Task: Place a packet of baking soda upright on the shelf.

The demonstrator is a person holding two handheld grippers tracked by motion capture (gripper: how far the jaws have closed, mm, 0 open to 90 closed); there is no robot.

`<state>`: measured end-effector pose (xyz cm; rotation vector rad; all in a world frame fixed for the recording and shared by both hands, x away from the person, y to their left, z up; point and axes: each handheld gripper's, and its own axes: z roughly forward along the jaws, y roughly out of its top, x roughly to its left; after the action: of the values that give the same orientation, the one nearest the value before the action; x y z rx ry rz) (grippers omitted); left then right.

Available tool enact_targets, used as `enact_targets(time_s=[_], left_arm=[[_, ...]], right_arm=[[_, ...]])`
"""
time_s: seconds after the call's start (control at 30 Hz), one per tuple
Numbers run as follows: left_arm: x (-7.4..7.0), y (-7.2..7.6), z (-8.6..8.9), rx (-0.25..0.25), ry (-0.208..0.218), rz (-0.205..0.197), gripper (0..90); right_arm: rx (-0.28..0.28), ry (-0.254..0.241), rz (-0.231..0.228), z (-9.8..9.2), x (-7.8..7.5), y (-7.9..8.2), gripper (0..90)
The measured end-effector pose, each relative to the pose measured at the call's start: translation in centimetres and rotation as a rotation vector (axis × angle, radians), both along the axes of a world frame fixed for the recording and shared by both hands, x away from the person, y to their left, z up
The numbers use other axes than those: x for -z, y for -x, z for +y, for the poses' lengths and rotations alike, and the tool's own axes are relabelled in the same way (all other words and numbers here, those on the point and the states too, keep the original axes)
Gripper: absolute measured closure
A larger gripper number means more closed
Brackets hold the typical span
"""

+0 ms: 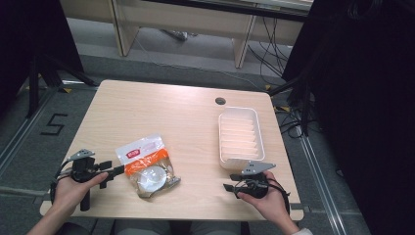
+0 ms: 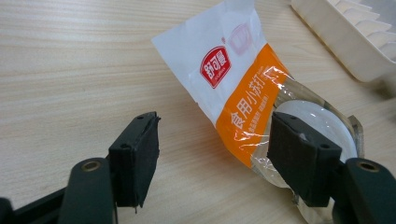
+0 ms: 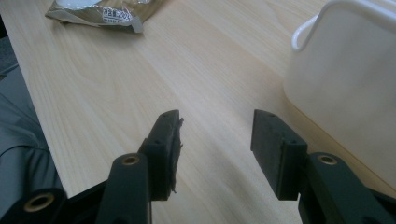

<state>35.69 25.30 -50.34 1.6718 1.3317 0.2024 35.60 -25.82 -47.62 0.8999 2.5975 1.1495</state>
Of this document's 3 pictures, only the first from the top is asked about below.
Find white plastic tray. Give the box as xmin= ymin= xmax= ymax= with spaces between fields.
xmin=217 ymin=106 xmax=266 ymax=171

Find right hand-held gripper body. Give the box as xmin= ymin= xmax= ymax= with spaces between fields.
xmin=229 ymin=159 xmax=277 ymax=200

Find black curtain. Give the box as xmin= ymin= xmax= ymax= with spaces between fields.
xmin=0 ymin=0 xmax=85 ymax=116
xmin=282 ymin=0 xmax=415 ymax=235

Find person's right hand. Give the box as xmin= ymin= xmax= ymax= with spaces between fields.
xmin=236 ymin=170 xmax=292 ymax=227

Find black coiled floor cables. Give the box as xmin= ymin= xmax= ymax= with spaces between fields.
xmin=273 ymin=103 xmax=306 ymax=140

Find person's legs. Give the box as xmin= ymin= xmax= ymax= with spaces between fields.
xmin=57 ymin=218 xmax=252 ymax=235

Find light wooden desk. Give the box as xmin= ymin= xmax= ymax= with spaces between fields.
xmin=59 ymin=0 xmax=315 ymax=70

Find right hand-held gripper cable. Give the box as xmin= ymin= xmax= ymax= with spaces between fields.
xmin=266 ymin=177 xmax=292 ymax=215

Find person's left hand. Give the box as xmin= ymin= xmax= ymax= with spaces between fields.
xmin=51 ymin=171 xmax=110 ymax=217

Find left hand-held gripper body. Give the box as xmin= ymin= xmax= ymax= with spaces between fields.
xmin=67 ymin=149 xmax=114 ymax=212

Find black metal stand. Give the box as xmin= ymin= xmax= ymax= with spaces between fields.
xmin=24 ymin=53 xmax=100 ymax=119
xmin=267 ymin=72 xmax=311 ymax=137

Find left hand-held gripper cable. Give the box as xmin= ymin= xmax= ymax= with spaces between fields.
xmin=49 ymin=158 xmax=73 ymax=205

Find hand-held gripper cable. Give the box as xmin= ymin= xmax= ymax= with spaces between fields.
xmin=266 ymin=177 xmax=292 ymax=215
xmin=49 ymin=158 xmax=73 ymax=205

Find clear orange-banded snack bag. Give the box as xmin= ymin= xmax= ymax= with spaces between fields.
xmin=115 ymin=132 xmax=182 ymax=200

